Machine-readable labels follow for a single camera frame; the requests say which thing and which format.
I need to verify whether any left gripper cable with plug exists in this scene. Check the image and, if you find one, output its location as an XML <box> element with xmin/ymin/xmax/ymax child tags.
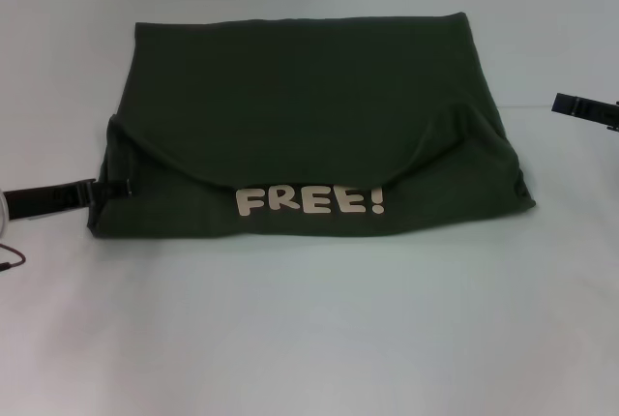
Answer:
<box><xmin>0</xmin><ymin>243</ymin><xmax>29</xmax><ymax>273</ymax></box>

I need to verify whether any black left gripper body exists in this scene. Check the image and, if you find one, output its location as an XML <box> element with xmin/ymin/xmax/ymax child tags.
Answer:
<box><xmin>3</xmin><ymin>182</ymin><xmax>81</xmax><ymax>222</ymax></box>

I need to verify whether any dark green t-shirt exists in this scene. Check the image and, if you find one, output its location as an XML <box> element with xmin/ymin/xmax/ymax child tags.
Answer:
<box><xmin>86</xmin><ymin>12</ymin><xmax>537</xmax><ymax>242</ymax></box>

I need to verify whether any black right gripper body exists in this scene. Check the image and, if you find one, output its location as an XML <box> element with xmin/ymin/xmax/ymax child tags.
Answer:
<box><xmin>585</xmin><ymin>100</ymin><xmax>619</xmax><ymax>135</ymax></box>

